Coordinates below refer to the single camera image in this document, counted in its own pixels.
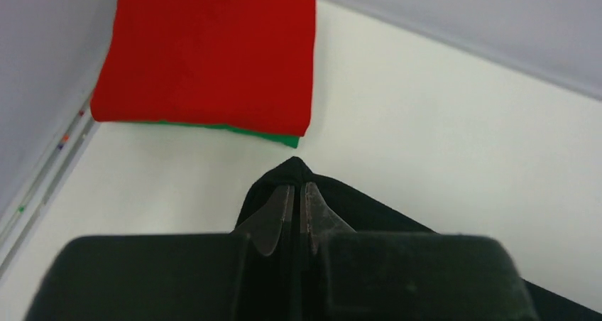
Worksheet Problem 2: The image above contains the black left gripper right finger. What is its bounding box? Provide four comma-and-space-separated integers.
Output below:
300, 183, 539, 320

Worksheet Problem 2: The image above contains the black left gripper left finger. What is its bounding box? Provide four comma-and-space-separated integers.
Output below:
26, 185, 295, 320

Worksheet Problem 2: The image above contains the black t shirt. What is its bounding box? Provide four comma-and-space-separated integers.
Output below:
235, 156, 601, 320

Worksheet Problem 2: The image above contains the green folded t shirt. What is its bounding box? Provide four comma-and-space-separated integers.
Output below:
141, 0, 301, 149

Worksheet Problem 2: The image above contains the red folded t shirt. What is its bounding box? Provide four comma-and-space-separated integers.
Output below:
91, 0, 317, 137

